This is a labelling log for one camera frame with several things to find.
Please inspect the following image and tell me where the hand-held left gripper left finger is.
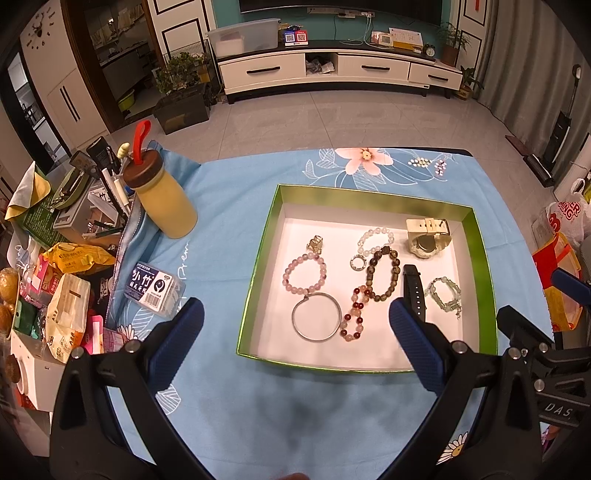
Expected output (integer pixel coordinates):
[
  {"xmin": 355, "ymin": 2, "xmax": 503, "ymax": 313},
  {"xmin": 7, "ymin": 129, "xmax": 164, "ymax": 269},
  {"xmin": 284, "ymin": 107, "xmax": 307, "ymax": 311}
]
[{"xmin": 50, "ymin": 296, "xmax": 218, "ymax": 480}]

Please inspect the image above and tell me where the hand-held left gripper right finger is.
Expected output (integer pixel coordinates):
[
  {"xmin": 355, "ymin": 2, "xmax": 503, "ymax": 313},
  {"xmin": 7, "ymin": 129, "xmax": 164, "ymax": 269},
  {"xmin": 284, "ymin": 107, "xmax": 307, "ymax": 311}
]
[{"xmin": 374, "ymin": 299, "xmax": 543, "ymax": 480}]

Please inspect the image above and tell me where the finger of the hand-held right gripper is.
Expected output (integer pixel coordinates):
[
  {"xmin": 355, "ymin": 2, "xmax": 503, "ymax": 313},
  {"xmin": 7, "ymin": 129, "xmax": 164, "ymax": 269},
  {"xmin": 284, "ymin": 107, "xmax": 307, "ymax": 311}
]
[
  {"xmin": 497, "ymin": 305, "xmax": 556, "ymax": 357},
  {"xmin": 551, "ymin": 269, "xmax": 591, "ymax": 304}
]

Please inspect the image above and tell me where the pale green bead bracelet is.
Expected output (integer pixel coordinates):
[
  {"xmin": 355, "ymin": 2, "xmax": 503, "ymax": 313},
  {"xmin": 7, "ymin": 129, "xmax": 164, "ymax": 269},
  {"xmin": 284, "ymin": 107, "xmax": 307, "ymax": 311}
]
[{"xmin": 425, "ymin": 275, "xmax": 463, "ymax": 320}]

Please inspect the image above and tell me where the red white bead bracelet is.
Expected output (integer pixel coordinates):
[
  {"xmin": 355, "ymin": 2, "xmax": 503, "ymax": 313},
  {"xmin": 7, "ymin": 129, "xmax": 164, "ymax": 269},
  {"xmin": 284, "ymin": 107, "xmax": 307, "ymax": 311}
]
[{"xmin": 340, "ymin": 285, "xmax": 373, "ymax": 343}]

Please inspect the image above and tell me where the brown bead bracelet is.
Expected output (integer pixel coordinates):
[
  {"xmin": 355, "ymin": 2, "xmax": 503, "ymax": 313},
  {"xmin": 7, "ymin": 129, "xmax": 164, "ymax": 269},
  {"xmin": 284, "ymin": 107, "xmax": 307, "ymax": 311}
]
[{"xmin": 365, "ymin": 247, "xmax": 401, "ymax": 299}]

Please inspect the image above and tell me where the green cardboard box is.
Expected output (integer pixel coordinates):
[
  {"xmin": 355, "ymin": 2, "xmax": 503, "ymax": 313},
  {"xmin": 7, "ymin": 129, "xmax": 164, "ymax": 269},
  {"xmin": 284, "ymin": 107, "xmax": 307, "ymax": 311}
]
[{"xmin": 236, "ymin": 184, "xmax": 498, "ymax": 374}]

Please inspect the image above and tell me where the white wristwatch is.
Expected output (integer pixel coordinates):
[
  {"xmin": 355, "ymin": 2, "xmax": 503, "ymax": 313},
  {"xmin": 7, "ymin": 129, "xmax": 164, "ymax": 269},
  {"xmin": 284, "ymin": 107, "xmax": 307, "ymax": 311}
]
[{"xmin": 406, "ymin": 217, "xmax": 454, "ymax": 258}]

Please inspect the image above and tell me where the pink bead bracelet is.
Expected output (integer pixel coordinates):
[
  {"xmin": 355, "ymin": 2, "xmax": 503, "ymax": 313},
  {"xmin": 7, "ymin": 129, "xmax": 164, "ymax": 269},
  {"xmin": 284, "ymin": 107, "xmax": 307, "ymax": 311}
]
[{"xmin": 283, "ymin": 253, "xmax": 330, "ymax": 294}]

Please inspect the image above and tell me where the red yellow plastic bag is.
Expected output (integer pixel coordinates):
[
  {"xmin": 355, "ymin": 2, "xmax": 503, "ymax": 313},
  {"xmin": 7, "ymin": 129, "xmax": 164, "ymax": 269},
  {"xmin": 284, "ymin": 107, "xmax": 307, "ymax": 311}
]
[{"xmin": 531, "ymin": 233, "xmax": 585, "ymax": 331}]

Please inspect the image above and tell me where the small clear plastic box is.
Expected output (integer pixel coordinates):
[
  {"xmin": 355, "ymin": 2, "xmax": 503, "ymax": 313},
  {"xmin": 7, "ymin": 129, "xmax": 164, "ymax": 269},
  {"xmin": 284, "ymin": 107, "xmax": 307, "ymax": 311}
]
[{"xmin": 123, "ymin": 261, "xmax": 187, "ymax": 317}]

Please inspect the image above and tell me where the pink packet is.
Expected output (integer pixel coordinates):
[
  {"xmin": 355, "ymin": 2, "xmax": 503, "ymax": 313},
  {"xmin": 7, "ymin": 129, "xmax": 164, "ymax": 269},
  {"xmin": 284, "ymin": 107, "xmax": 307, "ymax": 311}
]
[{"xmin": 85, "ymin": 314, "xmax": 130, "ymax": 354}]

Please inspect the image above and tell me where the white red printed plastic bag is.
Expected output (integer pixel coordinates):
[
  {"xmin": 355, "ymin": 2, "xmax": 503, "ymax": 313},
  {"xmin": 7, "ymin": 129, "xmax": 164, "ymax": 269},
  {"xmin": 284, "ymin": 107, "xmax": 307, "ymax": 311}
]
[{"xmin": 545, "ymin": 178, "xmax": 591, "ymax": 246}]

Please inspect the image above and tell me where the blue floral tablecloth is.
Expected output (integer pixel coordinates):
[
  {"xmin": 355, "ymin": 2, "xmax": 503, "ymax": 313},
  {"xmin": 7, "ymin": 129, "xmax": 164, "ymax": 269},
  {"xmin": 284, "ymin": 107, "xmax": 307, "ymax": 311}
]
[{"xmin": 105, "ymin": 147, "xmax": 555, "ymax": 480}]

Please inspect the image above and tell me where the white yellow snack bag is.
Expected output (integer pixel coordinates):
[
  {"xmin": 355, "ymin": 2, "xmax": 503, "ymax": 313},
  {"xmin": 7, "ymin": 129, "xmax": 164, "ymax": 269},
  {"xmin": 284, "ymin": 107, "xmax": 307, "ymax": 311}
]
[{"xmin": 45, "ymin": 273, "xmax": 91, "ymax": 363}]

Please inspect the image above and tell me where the silver bangle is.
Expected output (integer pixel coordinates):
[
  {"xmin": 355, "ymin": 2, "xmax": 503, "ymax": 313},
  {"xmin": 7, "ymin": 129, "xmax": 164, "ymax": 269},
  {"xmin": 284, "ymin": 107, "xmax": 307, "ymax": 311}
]
[{"xmin": 291, "ymin": 292, "xmax": 343, "ymax": 342}]

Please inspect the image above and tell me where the yellow bottle brown lid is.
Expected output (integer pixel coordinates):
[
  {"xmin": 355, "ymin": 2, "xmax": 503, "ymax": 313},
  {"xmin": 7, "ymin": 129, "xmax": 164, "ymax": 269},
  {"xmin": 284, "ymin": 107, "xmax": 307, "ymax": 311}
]
[{"xmin": 121, "ymin": 120, "xmax": 199, "ymax": 240}]

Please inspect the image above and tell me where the white storage box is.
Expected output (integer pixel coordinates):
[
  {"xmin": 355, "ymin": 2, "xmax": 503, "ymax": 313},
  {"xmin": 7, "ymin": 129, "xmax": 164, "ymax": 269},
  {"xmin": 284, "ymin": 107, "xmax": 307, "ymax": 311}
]
[{"xmin": 9, "ymin": 330, "xmax": 68, "ymax": 412}]

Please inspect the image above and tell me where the dark flat floor board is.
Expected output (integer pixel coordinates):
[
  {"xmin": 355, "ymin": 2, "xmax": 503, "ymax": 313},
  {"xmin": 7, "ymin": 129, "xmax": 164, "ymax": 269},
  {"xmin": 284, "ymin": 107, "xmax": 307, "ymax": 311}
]
[{"xmin": 505, "ymin": 135, "xmax": 537, "ymax": 156}]

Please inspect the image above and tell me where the upright vacuum cleaner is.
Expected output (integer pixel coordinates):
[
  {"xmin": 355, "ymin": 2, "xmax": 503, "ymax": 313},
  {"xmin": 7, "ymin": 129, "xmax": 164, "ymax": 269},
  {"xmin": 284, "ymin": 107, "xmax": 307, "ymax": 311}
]
[{"xmin": 524, "ymin": 65, "xmax": 583, "ymax": 186}]

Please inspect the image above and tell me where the grey desk organizer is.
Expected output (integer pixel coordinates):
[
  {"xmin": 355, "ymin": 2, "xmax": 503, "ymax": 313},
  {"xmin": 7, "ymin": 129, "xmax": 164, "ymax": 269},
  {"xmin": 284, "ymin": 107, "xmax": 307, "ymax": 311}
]
[{"xmin": 52, "ymin": 185, "xmax": 136, "ymax": 246}]

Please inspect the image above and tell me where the dark green carton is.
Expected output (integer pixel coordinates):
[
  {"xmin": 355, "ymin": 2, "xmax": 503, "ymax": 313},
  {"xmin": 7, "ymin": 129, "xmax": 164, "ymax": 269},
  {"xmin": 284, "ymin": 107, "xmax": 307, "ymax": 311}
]
[{"xmin": 21, "ymin": 194, "xmax": 62, "ymax": 251}]

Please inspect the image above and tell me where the yellow green cloth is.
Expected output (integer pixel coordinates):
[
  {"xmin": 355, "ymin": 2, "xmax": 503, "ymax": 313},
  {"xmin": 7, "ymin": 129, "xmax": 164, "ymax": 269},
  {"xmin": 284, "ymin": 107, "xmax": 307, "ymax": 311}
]
[{"xmin": 4, "ymin": 161, "xmax": 52, "ymax": 222}]

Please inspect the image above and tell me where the small potted plant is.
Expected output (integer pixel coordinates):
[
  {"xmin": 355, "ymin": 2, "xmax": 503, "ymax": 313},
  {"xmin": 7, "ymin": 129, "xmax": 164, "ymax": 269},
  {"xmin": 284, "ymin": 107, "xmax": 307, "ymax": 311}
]
[{"xmin": 457, "ymin": 67, "xmax": 484, "ymax": 100}]

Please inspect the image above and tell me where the dark planter box with plants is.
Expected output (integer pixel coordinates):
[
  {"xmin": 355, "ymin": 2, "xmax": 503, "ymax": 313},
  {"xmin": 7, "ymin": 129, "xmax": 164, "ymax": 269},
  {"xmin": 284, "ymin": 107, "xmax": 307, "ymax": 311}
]
[{"xmin": 152, "ymin": 52, "xmax": 213, "ymax": 135}]

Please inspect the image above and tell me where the grey curtain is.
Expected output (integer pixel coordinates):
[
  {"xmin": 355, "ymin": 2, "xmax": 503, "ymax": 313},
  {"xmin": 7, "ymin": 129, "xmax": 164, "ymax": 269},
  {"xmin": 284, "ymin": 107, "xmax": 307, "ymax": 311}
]
[{"xmin": 480, "ymin": 0, "xmax": 591, "ymax": 154}]

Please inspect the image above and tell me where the tall potted plant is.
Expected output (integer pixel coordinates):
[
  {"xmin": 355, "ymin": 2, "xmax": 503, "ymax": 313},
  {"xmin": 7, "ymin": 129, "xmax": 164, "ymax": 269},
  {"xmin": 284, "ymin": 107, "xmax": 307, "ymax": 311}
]
[{"xmin": 436, "ymin": 22, "xmax": 472, "ymax": 66}]

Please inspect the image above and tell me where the white television stand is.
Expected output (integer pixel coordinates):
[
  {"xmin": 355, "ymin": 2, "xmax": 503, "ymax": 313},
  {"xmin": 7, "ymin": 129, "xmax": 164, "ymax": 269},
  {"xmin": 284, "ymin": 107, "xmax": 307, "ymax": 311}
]
[{"xmin": 217, "ymin": 39, "xmax": 465, "ymax": 105}]

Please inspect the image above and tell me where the white yellow flat box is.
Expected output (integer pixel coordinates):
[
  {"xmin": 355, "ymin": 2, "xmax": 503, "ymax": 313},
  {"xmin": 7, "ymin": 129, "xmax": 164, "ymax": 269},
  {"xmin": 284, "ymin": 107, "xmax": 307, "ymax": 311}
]
[{"xmin": 389, "ymin": 28, "xmax": 424, "ymax": 52}]

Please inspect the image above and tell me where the clear storage bin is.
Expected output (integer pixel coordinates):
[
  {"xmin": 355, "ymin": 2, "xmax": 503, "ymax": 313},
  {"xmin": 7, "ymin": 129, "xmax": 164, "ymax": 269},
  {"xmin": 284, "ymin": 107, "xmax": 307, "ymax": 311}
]
[{"xmin": 206, "ymin": 18, "xmax": 282, "ymax": 59}]

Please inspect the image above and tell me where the white power strip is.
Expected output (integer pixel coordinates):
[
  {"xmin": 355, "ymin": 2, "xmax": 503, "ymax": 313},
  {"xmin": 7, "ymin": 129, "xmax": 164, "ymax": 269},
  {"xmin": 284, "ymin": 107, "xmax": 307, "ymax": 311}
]
[{"xmin": 307, "ymin": 7, "xmax": 375, "ymax": 20}]

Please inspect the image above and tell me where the black television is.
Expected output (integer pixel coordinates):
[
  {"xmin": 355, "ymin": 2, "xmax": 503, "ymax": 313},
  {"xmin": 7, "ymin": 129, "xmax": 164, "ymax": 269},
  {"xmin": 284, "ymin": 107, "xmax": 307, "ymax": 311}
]
[{"xmin": 238, "ymin": 0, "xmax": 444, "ymax": 14}]

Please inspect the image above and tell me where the black watch strap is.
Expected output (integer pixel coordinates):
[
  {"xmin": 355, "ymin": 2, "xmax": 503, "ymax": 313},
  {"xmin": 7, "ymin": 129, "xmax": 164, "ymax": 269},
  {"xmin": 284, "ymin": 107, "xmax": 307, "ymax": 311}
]
[{"xmin": 403, "ymin": 264, "xmax": 428, "ymax": 322}]

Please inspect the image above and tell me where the black deer wall clock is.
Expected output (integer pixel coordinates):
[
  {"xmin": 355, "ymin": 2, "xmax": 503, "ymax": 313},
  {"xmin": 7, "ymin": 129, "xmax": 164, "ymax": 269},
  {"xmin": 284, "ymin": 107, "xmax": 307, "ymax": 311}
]
[{"xmin": 21, "ymin": 11, "xmax": 61, "ymax": 49}]

